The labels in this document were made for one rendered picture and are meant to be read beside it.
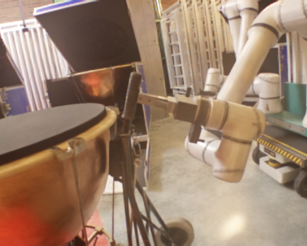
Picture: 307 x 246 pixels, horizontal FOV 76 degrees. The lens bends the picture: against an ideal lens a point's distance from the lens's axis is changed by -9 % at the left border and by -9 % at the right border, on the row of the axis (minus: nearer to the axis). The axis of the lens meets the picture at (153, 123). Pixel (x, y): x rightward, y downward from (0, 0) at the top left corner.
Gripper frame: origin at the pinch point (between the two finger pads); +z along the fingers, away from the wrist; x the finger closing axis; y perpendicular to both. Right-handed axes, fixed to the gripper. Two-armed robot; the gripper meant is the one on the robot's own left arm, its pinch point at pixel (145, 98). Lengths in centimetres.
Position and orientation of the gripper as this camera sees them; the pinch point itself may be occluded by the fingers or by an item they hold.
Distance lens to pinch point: 59.4
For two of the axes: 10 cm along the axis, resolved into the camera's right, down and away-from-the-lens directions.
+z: -9.8, -2.1, -0.2
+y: 2.1, -9.4, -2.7
